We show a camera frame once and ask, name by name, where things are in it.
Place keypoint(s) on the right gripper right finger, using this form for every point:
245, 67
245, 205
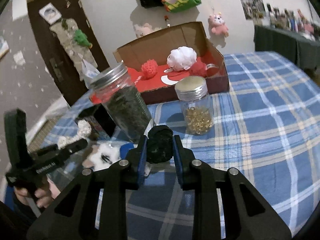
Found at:
246, 213

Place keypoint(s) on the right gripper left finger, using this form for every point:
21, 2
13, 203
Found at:
93, 205

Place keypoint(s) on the black pom scrunchie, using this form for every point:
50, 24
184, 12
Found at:
159, 146

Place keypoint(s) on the red foam net ball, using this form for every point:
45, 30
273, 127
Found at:
149, 69

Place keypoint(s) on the red knitted heart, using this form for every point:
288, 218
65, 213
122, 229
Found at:
198, 69

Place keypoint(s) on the white bath loofah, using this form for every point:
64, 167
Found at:
182, 58

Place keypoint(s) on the white fluffy star clip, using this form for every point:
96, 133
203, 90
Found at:
104, 155

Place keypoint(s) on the blue cloth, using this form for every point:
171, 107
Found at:
124, 149

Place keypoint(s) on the person left hand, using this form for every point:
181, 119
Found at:
44, 195

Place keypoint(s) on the blue plaid tablecloth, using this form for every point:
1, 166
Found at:
266, 126

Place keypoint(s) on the white plastic bag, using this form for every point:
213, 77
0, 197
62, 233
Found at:
89, 72

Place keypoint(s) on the tall jar dark contents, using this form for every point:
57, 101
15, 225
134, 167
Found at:
118, 94

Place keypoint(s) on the small jar gold beads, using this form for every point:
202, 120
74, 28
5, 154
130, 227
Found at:
196, 104

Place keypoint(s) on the dark brown door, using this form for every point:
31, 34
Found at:
57, 60

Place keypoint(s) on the green plush toy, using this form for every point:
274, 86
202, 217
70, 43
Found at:
81, 39

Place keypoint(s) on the cardboard box red interior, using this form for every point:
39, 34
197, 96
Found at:
157, 61

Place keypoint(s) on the dark green covered table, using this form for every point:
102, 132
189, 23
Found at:
299, 50

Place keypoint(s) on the pink plush toy left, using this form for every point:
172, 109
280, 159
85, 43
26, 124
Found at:
145, 29

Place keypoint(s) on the pink plush toy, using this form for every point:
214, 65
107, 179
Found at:
218, 26
145, 29

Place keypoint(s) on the pink plush toy right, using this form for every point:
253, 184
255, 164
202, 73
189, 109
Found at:
218, 26

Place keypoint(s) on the red white stick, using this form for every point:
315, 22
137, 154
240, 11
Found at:
167, 21

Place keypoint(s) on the wall mirror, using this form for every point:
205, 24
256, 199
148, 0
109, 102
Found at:
251, 0

